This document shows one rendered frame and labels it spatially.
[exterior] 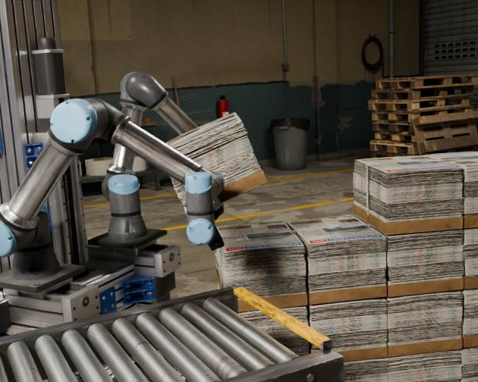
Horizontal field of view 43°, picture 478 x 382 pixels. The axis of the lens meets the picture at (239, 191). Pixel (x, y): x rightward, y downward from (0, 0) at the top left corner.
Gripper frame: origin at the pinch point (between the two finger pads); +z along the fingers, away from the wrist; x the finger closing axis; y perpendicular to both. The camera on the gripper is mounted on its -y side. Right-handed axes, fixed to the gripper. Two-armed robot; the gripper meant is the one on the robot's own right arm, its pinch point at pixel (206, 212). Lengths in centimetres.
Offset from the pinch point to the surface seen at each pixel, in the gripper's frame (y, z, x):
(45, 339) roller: -2, -54, 43
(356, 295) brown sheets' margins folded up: -52, 10, -35
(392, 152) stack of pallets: -152, 637, -199
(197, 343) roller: -16, -60, 8
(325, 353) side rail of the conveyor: -26, -71, -18
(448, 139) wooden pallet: -159, 603, -266
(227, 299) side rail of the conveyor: -20.1, -29.0, 2.0
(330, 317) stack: -55, 8, -23
